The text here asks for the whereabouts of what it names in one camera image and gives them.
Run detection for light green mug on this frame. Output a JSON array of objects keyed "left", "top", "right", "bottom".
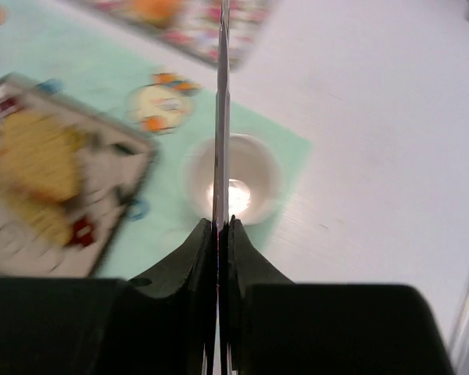
[{"left": 181, "top": 134, "right": 283, "bottom": 225}]

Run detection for herb bread slice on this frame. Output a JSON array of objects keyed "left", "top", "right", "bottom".
[
  {"left": 0, "top": 167, "right": 73, "bottom": 246},
  {"left": 0, "top": 109, "right": 81, "bottom": 202}
]

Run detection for metal serving tongs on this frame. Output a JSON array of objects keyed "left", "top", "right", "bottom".
[{"left": 213, "top": 0, "right": 232, "bottom": 374}]

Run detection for small round bun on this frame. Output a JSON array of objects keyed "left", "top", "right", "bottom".
[{"left": 131, "top": 0, "right": 182, "bottom": 21}]

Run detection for mint cartoon placemat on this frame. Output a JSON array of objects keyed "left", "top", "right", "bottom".
[{"left": 0, "top": 1, "right": 311, "bottom": 277}]

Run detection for floral rectangular tray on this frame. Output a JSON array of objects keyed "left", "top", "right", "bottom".
[{"left": 75, "top": 1, "right": 277, "bottom": 69}]

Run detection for square floral ceramic plate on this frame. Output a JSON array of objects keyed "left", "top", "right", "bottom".
[{"left": 0, "top": 74, "right": 158, "bottom": 277}]

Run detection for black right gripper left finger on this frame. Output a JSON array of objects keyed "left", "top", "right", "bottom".
[{"left": 0, "top": 220, "right": 215, "bottom": 374}]

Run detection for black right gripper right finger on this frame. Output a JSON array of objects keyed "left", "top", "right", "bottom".
[{"left": 227, "top": 219, "right": 453, "bottom": 374}]

